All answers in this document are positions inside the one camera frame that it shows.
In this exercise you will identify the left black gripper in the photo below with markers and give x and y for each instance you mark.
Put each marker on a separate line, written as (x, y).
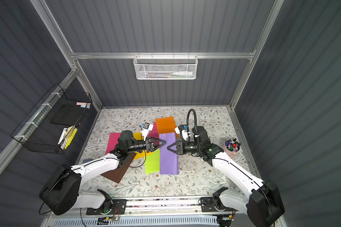
(150, 144)

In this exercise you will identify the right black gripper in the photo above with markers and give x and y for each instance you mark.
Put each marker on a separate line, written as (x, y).
(180, 147)

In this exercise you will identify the purple paper sheet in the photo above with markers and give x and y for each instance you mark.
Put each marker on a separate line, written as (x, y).
(168, 160)

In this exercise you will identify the lime green paper sheet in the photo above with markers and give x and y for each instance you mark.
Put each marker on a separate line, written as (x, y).
(152, 163)

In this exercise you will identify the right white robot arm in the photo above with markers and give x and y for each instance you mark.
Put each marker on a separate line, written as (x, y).
(259, 200)

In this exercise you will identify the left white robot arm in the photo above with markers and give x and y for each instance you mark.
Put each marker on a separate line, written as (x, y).
(62, 192)

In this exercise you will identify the magenta paper sheet centre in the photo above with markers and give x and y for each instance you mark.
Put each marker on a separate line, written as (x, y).
(154, 132)

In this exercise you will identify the magenta paper sheet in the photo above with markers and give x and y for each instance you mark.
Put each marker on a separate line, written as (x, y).
(154, 132)
(112, 141)

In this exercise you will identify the yellow paper sheet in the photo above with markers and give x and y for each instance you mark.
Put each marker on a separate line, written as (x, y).
(138, 136)

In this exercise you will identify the orange paper sheet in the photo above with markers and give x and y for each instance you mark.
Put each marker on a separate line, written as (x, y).
(165, 125)

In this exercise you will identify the magenta paper sheet left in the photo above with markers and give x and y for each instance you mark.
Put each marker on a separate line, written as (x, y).
(112, 141)

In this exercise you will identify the brown paper sheet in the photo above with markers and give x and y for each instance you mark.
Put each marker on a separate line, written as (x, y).
(117, 174)

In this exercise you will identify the white glue bottle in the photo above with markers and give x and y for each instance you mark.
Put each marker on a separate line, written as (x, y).
(183, 74)

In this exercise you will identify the yellow highlighter markers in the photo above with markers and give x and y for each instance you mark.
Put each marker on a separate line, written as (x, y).
(69, 137)

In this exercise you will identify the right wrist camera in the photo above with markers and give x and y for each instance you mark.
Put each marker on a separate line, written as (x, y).
(183, 132)

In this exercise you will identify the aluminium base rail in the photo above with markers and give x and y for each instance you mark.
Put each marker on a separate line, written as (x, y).
(179, 211)

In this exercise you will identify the white wire mesh basket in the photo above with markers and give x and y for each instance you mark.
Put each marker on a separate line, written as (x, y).
(162, 68)

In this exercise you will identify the black wire basket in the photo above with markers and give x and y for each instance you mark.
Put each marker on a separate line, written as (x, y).
(45, 130)

